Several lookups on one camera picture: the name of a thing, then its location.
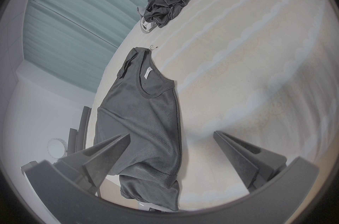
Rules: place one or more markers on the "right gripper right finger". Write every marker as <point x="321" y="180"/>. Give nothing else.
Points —
<point x="245" y="156"/>

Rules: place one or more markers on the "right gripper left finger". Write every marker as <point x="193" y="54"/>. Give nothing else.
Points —
<point x="106" y="156"/>

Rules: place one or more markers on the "black sleeveless top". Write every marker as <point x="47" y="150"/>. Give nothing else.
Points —
<point x="137" y="122"/>

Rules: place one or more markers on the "bed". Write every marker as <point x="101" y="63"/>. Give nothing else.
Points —
<point x="243" y="58"/>

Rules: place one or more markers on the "white trash bin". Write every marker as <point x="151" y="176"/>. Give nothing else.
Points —
<point x="56" y="149"/>

